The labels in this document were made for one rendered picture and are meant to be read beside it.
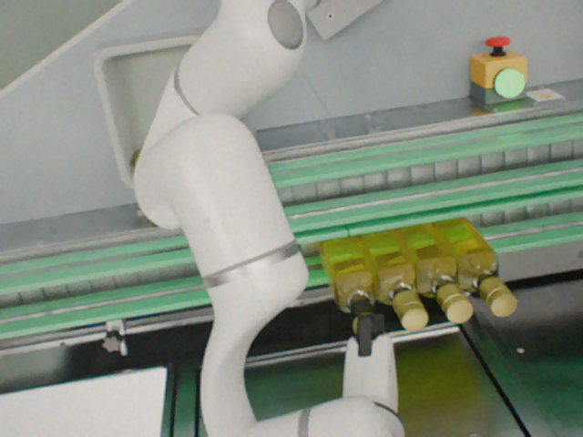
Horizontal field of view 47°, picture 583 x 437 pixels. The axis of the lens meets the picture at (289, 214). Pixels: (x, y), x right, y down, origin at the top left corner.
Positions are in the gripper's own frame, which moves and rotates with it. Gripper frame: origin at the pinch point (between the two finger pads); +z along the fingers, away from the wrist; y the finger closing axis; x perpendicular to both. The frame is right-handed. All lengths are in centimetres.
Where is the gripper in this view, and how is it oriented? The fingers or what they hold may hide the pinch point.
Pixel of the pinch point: (372, 340)
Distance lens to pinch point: 83.0
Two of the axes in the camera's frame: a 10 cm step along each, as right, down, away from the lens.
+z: 1.5, -4.3, 8.9
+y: -1.5, -9.0, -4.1
